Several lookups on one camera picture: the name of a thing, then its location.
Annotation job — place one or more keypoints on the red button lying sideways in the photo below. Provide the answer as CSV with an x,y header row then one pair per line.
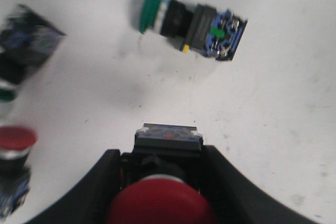
x,y
16,144

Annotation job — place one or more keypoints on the green button lying sideways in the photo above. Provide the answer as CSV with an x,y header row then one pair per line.
x,y
28,40

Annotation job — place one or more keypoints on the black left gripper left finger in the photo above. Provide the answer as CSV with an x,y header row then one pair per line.
x,y
88,200

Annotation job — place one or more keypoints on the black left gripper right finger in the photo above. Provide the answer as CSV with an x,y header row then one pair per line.
x,y
235,199

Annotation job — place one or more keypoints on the red button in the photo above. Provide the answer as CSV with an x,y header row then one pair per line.
x,y
161,178

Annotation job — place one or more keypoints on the green button front right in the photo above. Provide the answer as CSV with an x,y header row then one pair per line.
x,y
204,29

